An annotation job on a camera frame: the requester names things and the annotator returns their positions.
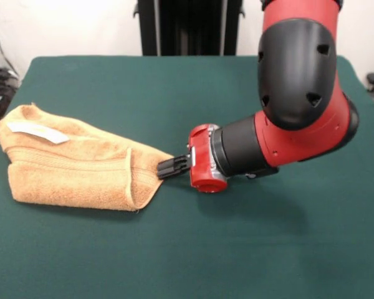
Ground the dark green table cloth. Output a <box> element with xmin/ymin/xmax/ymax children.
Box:
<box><xmin>0</xmin><ymin>54</ymin><xmax>374</xmax><ymax>299</ymax></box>

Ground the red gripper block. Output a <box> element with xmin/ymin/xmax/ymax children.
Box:
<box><xmin>157</xmin><ymin>123</ymin><xmax>228</xmax><ymax>194</ymax></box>

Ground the black equipment pile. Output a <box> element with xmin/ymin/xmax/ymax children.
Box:
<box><xmin>0</xmin><ymin>48</ymin><xmax>20</xmax><ymax>129</ymax></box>

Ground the tan terry towel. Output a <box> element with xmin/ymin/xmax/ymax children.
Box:
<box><xmin>0</xmin><ymin>102</ymin><xmax>175</xmax><ymax>212</ymax></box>

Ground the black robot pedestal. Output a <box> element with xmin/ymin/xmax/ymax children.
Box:
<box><xmin>132</xmin><ymin>0</ymin><xmax>264</xmax><ymax>57</ymax></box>

